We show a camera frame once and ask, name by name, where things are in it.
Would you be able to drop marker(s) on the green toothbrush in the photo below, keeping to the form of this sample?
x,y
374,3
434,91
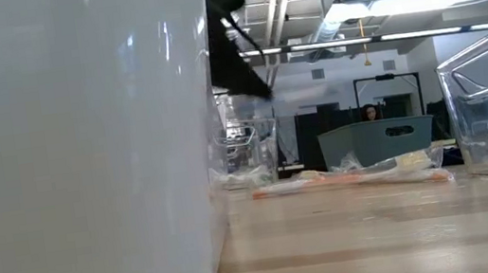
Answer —
x,y
240,178

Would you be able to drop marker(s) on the teal plastic bin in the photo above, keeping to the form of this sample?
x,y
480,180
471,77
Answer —
x,y
369,143

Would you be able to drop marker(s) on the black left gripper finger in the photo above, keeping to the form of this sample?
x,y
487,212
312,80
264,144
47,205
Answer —
x,y
233,61

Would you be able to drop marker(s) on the black station frame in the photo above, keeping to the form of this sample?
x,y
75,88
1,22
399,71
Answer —
x,y
384,77

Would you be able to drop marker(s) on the person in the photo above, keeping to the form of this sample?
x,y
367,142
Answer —
x,y
370,112

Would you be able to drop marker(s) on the narrow clear plastic bin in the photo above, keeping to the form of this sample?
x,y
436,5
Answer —
x,y
255,149

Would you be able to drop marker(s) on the long ceiling light bar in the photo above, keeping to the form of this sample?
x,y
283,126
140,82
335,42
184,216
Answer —
x,y
331,43

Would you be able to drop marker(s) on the white plastic bin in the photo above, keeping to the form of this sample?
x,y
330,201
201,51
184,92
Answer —
x,y
87,177

